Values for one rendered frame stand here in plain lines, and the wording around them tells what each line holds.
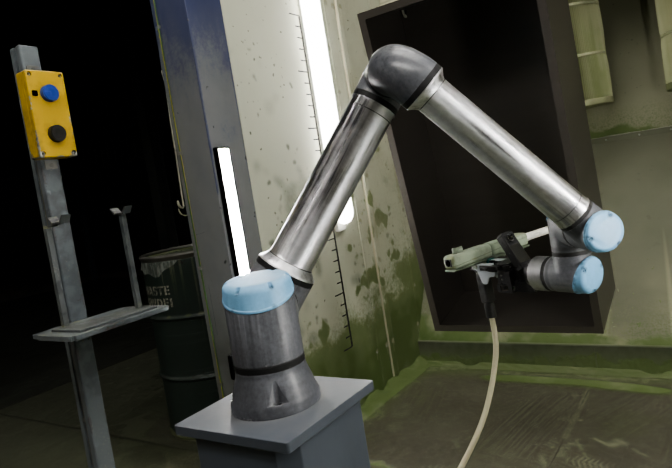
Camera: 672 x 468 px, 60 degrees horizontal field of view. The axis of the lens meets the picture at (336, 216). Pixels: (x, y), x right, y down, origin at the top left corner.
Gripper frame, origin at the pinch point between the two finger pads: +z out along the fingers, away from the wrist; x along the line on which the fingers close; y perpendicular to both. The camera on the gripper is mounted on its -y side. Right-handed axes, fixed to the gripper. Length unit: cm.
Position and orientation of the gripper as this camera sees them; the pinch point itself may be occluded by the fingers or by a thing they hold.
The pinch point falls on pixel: (479, 263)
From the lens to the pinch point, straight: 174.6
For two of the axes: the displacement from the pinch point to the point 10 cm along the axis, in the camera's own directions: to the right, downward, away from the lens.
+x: 8.2, -2.3, 5.2
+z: -5.2, 0.4, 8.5
